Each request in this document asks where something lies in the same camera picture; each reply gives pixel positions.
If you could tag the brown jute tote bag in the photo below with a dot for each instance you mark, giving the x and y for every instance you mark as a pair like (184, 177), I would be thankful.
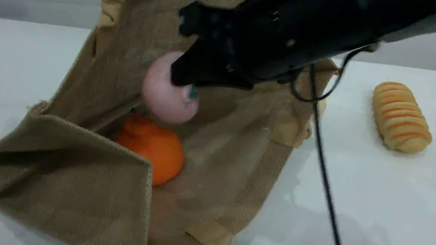
(76, 187)

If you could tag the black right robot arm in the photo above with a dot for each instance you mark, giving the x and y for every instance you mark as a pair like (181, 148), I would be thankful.
(376, 15)

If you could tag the orange fruit toy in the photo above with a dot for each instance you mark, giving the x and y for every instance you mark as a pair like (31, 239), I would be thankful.
(159, 152)

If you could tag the long striped bread loaf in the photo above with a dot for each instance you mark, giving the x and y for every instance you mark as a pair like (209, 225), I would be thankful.
(400, 116)

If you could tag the pink peach toy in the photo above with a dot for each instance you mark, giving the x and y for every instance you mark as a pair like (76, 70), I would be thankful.
(166, 100)

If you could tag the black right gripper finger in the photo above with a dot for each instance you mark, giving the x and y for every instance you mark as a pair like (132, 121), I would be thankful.
(196, 67)

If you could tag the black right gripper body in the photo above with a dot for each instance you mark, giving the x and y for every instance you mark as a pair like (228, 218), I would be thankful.
(250, 38)

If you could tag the round pale bun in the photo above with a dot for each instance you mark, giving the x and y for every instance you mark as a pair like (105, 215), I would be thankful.
(321, 107)

